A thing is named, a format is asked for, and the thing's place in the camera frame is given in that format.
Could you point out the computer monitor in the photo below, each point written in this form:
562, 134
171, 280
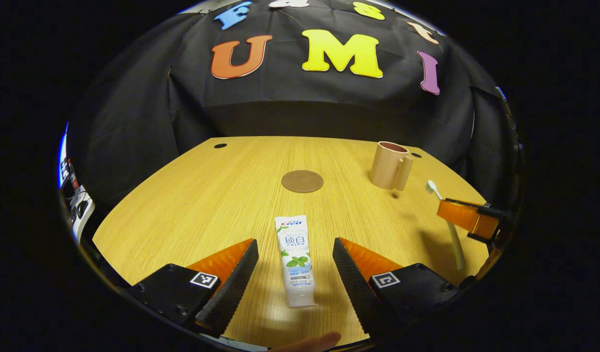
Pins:
63, 156

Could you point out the round brown coaster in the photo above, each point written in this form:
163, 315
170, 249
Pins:
302, 181

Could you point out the wooden desktop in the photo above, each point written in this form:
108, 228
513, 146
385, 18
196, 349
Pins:
207, 205

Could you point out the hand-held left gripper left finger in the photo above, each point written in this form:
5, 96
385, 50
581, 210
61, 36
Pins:
231, 288

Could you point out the pale green toothbrush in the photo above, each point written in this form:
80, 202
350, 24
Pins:
454, 239

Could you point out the white toothpaste tube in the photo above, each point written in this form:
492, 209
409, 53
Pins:
296, 254

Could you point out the black backdrop cloth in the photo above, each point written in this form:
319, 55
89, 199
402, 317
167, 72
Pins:
300, 102

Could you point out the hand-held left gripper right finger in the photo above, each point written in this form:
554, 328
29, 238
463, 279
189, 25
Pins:
356, 288

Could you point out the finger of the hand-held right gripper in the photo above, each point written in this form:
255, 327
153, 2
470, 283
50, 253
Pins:
483, 271
463, 217

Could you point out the white side table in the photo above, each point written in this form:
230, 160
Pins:
82, 215

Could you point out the beige cup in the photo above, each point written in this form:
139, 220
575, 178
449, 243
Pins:
385, 168

